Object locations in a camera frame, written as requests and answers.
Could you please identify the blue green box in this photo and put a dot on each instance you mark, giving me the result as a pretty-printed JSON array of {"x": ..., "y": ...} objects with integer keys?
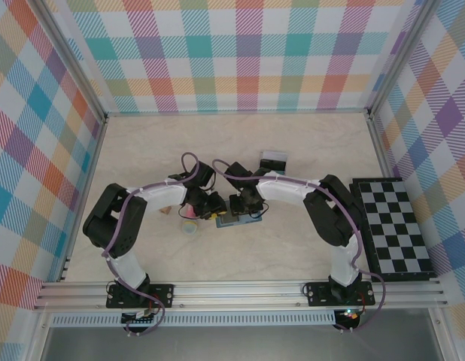
[{"x": 251, "y": 222}]

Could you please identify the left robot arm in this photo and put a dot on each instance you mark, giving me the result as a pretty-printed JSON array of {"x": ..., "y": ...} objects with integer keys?
[{"x": 112, "y": 225}]

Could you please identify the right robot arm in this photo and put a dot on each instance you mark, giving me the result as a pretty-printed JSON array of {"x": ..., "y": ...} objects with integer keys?
[{"x": 330, "y": 214}]

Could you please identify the pink toy microphone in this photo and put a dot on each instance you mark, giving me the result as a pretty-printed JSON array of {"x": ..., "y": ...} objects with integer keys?
[{"x": 189, "y": 223}]

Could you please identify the small wooden block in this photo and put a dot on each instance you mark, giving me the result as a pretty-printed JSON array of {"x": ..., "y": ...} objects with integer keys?
[{"x": 165, "y": 210}]

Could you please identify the left controller board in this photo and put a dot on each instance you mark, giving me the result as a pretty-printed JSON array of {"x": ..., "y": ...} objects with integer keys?
[{"x": 138, "y": 317}]

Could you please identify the controller board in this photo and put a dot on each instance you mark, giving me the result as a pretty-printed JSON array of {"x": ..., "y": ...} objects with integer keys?
[
  {"x": 349, "y": 317},
  {"x": 138, "y": 317}
]

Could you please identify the right controller board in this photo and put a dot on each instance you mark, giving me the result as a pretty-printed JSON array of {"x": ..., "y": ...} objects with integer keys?
[{"x": 349, "y": 317}]

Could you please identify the black and white chessboard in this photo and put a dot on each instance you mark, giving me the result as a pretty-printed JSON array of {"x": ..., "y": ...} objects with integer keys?
[{"x": 398, "y": 233}]

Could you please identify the aluminium mounting rail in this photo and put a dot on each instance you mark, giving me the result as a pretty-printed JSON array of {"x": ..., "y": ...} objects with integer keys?
[{"x": 236, "y": 295}]

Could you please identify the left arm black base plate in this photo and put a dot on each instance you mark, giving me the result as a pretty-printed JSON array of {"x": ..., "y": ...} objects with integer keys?
[{"x": 161, "y": 295}]

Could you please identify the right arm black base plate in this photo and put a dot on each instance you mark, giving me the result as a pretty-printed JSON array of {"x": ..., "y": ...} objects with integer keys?
[{"x": 317, "y": 293}]

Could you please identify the aluminium side rail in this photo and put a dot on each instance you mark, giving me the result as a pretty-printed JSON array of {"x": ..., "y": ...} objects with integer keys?
[
  {"x": 82, "y": 203},
  {"x": 402, "y": 165}
]

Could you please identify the aluminium frame post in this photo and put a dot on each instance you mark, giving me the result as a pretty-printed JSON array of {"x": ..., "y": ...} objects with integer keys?
[
  {"x": 402, "y": 56},
  {"x": 70, "y": 64}
]

